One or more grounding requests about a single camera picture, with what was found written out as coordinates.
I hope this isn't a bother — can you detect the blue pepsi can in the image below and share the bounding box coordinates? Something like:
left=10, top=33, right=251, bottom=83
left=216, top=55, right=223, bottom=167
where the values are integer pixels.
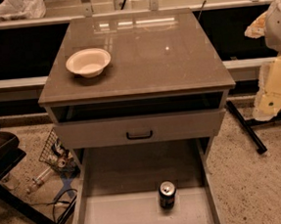
left=158, top=181, right=176, bottom=209

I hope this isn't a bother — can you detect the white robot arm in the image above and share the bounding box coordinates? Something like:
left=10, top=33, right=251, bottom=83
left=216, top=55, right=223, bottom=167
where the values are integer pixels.
left=245, top=0, right=281, bottom=121

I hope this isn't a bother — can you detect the grey drawer cabinet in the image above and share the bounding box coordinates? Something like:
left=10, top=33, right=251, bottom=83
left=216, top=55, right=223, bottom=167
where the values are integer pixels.
left=39, top=9, right=234, bottom=152

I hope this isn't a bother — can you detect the closed upper drawer front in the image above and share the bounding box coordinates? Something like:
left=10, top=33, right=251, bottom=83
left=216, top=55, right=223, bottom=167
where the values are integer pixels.
left=53, top=109, right=225, bottom=150

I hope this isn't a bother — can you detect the open middle drawer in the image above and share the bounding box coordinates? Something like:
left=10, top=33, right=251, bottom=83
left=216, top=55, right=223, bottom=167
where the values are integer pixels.
left=72, top=139, right=226, bottom=224

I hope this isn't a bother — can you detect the white paper bowl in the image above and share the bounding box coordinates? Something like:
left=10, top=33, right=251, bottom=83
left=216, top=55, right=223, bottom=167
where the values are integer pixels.
left=66, top=48, right=112, bottom=78

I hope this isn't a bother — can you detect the blue floor tape piece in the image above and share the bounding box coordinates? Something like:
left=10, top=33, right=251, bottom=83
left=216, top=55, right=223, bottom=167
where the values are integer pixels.
left=53, top=170, right=79, bottom=202

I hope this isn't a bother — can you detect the clear plastic bottle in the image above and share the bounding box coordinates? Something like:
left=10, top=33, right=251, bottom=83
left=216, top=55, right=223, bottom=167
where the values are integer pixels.
left=26, top=167, right=54, bottom=195

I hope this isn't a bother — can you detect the black chair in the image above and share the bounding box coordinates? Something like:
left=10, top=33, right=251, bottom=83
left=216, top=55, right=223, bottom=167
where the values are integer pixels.
left=0, top=129, right=76, bottom=224

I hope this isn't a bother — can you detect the white plastic bag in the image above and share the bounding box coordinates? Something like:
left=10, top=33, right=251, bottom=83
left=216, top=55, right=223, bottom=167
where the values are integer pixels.
left=0, top=0, right=46, bottom=22

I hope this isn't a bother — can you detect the black drawer handle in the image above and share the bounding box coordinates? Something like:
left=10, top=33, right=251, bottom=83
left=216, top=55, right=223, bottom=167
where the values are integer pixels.
left=125, top=130, right=154, bottom=141

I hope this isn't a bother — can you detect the wire basket with items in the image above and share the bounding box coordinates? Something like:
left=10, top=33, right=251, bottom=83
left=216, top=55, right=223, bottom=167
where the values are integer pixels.
left=39, top=129, right=78, bottom=173

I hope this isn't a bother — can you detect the black floor cable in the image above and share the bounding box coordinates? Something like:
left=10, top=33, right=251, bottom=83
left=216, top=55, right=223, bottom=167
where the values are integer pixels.
left=26, top=187, right=81, bottom=224

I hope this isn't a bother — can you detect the black table leg frame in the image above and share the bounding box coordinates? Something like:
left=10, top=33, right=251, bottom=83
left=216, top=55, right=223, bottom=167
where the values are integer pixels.
left=226, top=101, right=281, bottom=155

